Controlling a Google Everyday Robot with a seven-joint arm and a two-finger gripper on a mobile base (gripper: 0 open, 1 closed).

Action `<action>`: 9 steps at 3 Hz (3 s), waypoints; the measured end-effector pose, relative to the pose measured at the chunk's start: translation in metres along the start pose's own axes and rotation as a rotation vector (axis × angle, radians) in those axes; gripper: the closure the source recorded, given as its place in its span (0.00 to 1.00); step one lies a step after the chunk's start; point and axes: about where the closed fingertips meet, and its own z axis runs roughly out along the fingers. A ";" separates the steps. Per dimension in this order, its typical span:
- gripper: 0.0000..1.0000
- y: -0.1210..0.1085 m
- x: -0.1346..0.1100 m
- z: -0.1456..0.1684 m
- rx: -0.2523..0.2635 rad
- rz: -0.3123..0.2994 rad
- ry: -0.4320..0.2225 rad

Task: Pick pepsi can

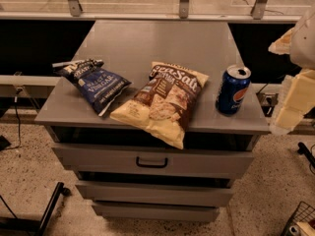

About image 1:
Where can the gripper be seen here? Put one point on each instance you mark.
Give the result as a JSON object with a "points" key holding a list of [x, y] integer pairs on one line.
{"points": [[304, 44]]}

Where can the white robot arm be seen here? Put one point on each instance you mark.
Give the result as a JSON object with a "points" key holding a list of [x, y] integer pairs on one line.
{"points": [[302, 49]]}

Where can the blue pepsi can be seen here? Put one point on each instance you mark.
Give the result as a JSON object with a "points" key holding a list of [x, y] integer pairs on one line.
{"points": [[234, 84]]}

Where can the black stand right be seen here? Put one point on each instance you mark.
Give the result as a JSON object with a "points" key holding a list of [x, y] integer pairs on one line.
{"points": [[303, 150]]}

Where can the yellow sea salt chip bag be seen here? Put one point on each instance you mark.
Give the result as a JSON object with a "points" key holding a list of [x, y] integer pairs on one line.
{"points": [[164, 105]]}

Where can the grey drawer cabinet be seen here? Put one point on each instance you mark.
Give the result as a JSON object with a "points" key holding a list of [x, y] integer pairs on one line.
{"points": [[128, 49]]}

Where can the blue salt vinegar chip bag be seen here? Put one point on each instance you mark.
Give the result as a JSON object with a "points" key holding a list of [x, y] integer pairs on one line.
{"points": [[98, 86]]}

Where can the top grey drawer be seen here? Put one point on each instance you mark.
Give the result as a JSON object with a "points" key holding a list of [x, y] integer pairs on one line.
{"points": [[181, 163]]}

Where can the grey drawer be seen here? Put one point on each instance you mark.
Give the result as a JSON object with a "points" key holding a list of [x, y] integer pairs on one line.
{"points": [[159, 212], [154, 194], [181, 163]]}

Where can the bottom grey drawer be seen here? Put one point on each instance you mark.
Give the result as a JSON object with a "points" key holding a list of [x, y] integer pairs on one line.
{"points": [[159, 212]]}

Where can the middle grey drawer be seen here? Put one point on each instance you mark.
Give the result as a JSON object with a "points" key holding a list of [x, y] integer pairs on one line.
{"points": [[154, 194]]}

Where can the black metal stand left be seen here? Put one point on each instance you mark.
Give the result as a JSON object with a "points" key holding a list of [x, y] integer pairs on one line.
{"points": [[32, 224]]}

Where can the black wire basket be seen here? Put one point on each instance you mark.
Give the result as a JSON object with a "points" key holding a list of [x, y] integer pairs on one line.
{"points": [[303, 213]]}

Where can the black drawer handle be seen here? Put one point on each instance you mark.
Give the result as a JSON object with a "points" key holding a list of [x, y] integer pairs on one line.
{"points": [[140, 162]]}

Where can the metal railing frame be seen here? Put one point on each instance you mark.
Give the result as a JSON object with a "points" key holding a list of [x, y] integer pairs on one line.
{"points": [[169, 9]]}

